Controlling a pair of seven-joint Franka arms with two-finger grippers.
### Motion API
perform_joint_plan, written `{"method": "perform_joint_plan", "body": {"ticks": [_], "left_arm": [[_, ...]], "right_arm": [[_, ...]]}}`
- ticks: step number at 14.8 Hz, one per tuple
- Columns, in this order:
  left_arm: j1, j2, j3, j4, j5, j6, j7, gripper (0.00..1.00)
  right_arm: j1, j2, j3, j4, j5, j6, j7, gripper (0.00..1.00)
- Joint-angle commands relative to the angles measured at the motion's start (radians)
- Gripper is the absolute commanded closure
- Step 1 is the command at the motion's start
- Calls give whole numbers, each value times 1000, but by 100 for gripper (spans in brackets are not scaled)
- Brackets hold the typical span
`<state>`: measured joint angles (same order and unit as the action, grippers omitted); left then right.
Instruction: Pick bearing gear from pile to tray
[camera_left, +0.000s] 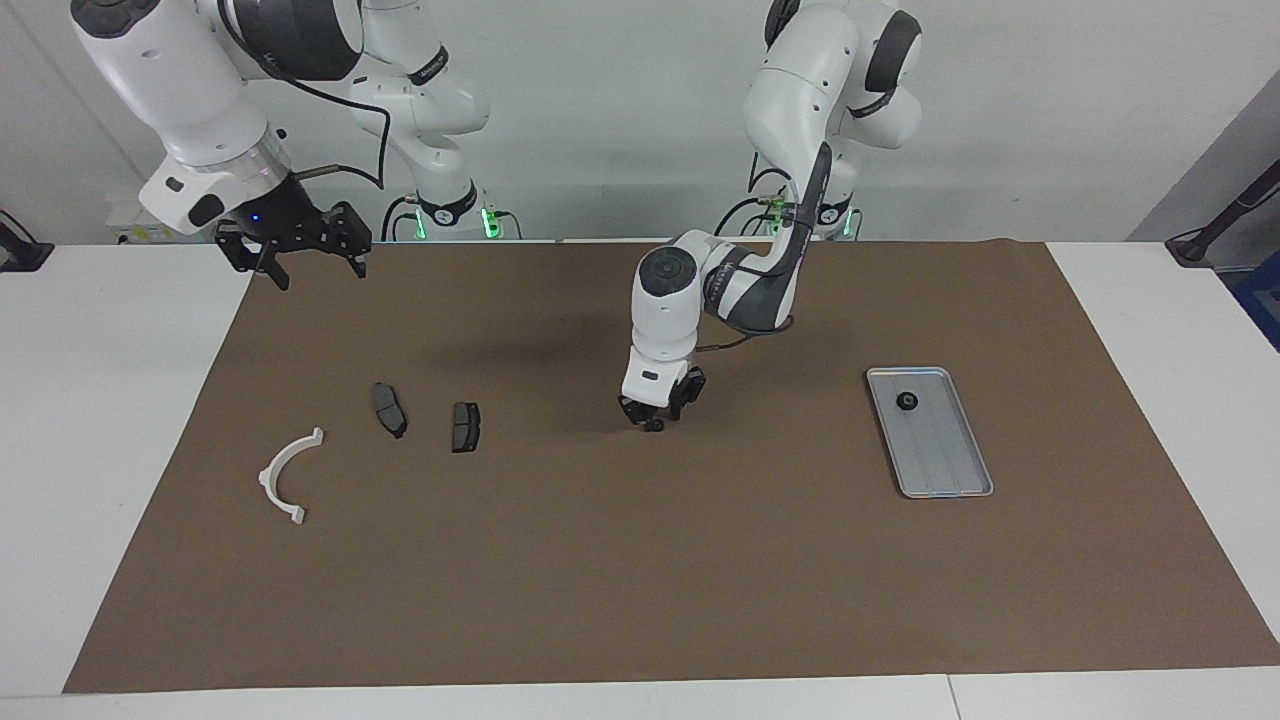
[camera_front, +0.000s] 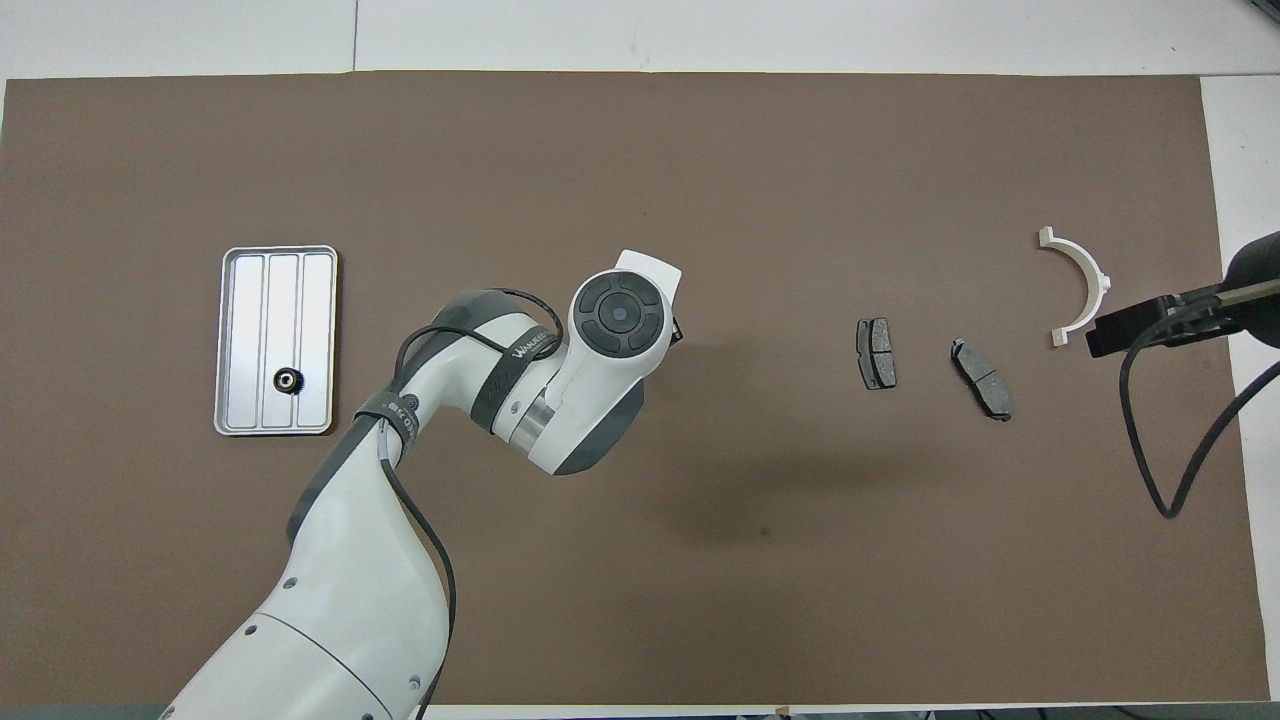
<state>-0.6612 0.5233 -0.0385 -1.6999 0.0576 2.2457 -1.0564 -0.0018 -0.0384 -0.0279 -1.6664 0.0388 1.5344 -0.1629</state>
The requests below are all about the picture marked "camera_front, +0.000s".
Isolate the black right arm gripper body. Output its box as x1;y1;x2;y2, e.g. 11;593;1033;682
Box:
1087;232;1280;358

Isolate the silver metal tray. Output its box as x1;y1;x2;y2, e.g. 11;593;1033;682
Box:
213;245;339;437

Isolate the dark curved brake pad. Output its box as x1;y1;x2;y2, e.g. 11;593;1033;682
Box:
950;338;1013;423

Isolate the brown table mat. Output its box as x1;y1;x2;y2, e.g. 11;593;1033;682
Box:
0;70;1271;706

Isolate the dark rectangular brake pad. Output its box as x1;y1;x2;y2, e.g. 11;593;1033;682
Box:
856;317;898;391

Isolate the white curved plastic bracket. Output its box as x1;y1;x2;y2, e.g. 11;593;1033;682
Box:
1038;227;1113;348

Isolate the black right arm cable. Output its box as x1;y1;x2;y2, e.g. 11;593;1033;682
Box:
1118;285;1280;519

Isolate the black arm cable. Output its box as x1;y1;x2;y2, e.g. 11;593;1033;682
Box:
380;288;566;720
1118;285;1280;519

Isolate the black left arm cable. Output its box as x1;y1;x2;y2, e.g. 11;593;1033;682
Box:
380;288;566;720

